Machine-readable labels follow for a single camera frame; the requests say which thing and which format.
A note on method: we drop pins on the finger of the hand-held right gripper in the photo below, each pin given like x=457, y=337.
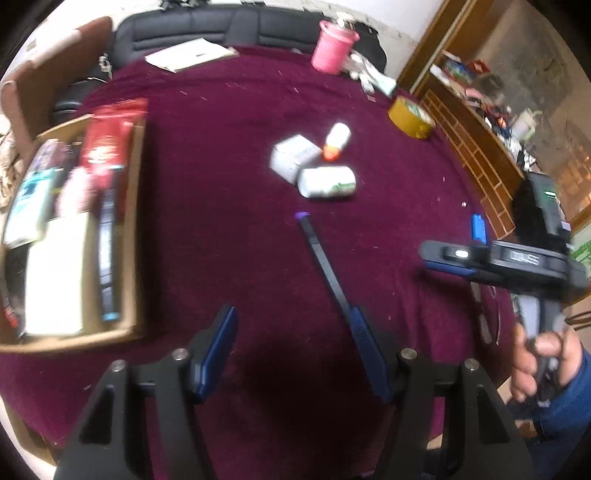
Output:
x=443, y=254

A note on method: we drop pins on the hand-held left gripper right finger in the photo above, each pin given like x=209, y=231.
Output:
x=369, y=350

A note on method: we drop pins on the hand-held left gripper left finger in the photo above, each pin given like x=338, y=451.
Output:
x=217, y=350

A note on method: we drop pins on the cardboard box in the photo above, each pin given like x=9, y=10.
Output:
x=69, y=344

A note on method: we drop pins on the red packet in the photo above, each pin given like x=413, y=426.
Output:
x=104, y=147

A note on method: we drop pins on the person's right forearm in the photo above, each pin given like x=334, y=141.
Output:
x=568, y=415

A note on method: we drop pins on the person's right hand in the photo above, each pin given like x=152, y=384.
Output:
x=570, y=357

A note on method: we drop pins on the blue lighter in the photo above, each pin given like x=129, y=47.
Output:
x=478, y=228

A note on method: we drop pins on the wooden cabinet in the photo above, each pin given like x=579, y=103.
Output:
x=461, y=134

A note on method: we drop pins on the white kettle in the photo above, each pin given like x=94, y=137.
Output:
x=524, y=124

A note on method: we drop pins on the white jar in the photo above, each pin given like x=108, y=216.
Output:
x=323, y=181

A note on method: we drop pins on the yellow tape roll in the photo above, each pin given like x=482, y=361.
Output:
x=406, y=117

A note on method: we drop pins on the black marker pen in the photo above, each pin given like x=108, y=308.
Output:
x=110, y=258

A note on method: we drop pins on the white bottle with orange cap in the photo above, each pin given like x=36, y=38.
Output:
x=339, y=136

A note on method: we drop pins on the white flat pad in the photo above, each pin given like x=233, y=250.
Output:
x=55, y=277

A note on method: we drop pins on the small white carton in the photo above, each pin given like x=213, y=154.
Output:
x=293, y=157

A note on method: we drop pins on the white cloth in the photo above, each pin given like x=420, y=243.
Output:
x=376, y=81

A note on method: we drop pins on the colourful box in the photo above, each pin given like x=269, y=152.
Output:
x=466, y=67

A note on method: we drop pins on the pink knit covered bottle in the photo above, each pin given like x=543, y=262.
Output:
x=330, y=50

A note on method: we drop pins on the teal and white packet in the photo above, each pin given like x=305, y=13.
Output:
x=30, y=198

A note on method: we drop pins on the floral patterned cloth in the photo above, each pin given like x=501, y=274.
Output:
x=7, y=152

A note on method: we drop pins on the white notebook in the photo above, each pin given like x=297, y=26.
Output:
x=184, y=55

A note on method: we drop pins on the brown chair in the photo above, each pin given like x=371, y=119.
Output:
x=27, y=101

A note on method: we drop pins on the black leather sofa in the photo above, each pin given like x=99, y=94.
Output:
x=184, y=25

